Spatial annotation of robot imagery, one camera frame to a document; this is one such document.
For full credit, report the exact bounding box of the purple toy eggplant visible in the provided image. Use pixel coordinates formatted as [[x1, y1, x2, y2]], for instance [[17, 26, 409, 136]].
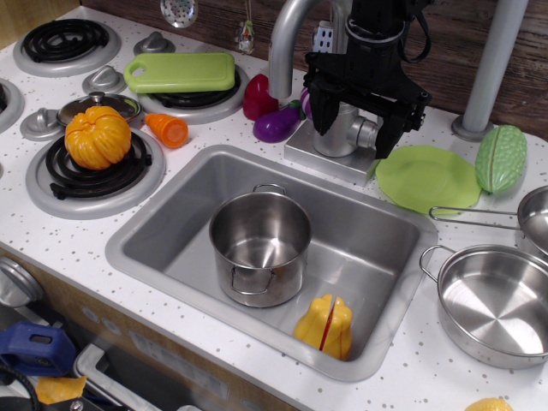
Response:
[[253, 100, 302, 144]]

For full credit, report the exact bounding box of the silver toy faucet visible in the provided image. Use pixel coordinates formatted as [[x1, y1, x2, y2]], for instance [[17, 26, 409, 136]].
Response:
[[269, 0, 384, 186]]

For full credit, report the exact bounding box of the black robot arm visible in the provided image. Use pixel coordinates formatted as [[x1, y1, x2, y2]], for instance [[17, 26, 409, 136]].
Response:
[[304, 1, 432, 158]]

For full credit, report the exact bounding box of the back left stove burner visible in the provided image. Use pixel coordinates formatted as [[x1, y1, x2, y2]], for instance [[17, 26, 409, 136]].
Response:
[[13, 19, 122, 78]]

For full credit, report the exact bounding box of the hanging glass ornament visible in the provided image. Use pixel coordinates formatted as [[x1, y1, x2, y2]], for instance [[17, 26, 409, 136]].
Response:
[[235, 0, 255, 55]]

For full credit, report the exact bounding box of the steel pan with loop handles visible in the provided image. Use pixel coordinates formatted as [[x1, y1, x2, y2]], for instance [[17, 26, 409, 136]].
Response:
[[428, 245, 547, 369]]

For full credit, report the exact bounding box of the yellow toy lemon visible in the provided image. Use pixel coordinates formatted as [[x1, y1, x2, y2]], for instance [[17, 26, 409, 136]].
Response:
[[465, 397, 514, 411]]

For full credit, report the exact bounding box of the grey oven knob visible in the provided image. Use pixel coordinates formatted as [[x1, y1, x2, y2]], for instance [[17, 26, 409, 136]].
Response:
[[1, 256, 45, 308]]

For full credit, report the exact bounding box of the grey vertical pole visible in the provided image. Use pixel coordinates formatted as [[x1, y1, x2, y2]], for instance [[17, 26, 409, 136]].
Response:
[[451, 0, 528, 142]]

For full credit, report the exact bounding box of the white dice block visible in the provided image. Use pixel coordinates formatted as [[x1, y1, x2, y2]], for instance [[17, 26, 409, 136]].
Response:
[[312, 21, 334, 53]]

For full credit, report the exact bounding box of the green plastic cutting board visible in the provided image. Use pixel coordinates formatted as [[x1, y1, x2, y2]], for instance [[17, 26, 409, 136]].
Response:
[[123, 52, 235, 93]]

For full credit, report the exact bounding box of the steel pot lid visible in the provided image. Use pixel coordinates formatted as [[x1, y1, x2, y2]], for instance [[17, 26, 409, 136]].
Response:
[[57, 92, 142, 126]]

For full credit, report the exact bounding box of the grey stove knob front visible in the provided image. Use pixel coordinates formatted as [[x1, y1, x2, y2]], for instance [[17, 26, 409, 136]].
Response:
[[20, 108, 65, 141]]

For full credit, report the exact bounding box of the orange toy pumpkin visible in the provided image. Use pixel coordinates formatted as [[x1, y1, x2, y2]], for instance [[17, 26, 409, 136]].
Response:
[[64, 106, 132, 170]]

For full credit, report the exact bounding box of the grey stove knob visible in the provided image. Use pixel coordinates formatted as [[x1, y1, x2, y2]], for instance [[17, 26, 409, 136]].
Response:
[[82, 65, 127, 94], [20, 108, 65, 141], [134, 31, 176, 56]]

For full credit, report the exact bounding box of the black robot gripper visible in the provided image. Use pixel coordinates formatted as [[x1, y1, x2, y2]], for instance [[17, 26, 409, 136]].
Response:
[[304, 33, 431, 159]]

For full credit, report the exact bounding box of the grey stove knob middle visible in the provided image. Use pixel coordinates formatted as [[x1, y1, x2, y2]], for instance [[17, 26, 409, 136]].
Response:
[[82, 65, 127, 94]]

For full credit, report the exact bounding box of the purple white toy onion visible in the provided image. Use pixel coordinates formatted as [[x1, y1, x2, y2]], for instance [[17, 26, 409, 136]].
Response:
[[300, 87, 313, 120]]

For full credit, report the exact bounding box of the grey toy sink basin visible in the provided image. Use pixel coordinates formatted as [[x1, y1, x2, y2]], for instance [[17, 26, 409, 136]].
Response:
[[106, 146, 438, 382]]

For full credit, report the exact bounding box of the yellow cloth scrap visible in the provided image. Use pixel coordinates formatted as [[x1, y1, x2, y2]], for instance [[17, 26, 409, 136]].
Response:
[[35, 376, 87, 405]]

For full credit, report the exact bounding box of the stainless steel pot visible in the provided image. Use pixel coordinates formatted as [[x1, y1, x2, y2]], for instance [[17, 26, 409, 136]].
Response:
[[209, 183, 312, 308]]

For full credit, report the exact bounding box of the left edge stove burner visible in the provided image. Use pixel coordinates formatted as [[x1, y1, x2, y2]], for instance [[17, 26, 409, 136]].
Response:
[[0, 79, 25, 133]]

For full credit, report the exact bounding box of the grey stove knob back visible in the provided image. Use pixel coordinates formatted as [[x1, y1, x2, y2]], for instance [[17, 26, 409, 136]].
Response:
[[134, 31, 176, 56]]

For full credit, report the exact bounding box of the green toy bitter melon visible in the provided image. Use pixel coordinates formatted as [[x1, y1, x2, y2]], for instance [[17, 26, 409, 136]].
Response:
[[475, 125, 527, 194]]

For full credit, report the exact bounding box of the red toy pepper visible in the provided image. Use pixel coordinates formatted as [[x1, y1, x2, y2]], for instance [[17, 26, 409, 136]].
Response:
[[242, 74, 279, 121]]

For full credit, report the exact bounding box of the yellow toy bell pepper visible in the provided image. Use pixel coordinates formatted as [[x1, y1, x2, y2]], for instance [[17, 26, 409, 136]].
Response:
[[293, 295, 353, 360]]

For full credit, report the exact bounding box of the green plastic plate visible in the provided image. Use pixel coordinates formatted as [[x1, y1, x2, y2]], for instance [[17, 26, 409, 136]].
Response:
[[376, 146, 481, 214]]

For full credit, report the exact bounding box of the hanging steel strainer spoon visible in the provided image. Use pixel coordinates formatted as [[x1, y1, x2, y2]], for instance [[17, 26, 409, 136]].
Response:
[[160, 0, 199, 28]]

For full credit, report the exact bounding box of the back right stove burner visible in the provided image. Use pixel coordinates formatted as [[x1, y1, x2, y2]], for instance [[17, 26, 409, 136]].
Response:
[[138, 65, 249, 125]]

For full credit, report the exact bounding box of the orange toy carrot piece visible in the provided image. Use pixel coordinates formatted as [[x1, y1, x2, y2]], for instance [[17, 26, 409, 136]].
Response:
[[145, 113, 188, 149]]

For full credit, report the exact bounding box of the steel saucepan with long handle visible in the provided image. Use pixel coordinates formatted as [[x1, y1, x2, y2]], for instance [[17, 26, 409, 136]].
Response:
[[428, 186, 547, 261]]

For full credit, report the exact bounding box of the blue clamp handle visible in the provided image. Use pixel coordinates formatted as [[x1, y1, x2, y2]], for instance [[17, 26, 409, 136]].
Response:
[[1, 321, 77, 377]]

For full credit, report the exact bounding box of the front black stove burner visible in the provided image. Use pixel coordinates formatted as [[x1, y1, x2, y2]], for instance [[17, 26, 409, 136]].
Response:
[[26, 129, 165, 220]]

